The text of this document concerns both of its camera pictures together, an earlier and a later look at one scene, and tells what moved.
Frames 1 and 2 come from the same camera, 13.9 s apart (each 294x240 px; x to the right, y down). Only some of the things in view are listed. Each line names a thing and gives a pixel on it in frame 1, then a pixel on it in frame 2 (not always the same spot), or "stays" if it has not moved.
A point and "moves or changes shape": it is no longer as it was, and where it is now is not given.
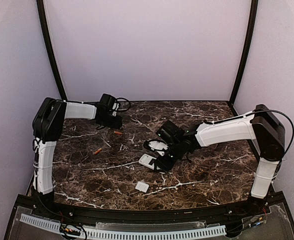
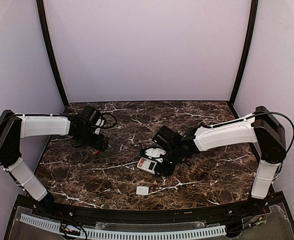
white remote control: x=145 y=159 moves or changes shape
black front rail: x=193 y=215 stays
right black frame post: x=247 y=45 stays
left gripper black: x=114 y=121 to x=101 y=144
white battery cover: x=142 y=186 moves or changes shape
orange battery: x=118 y=133 to x=142 y=162
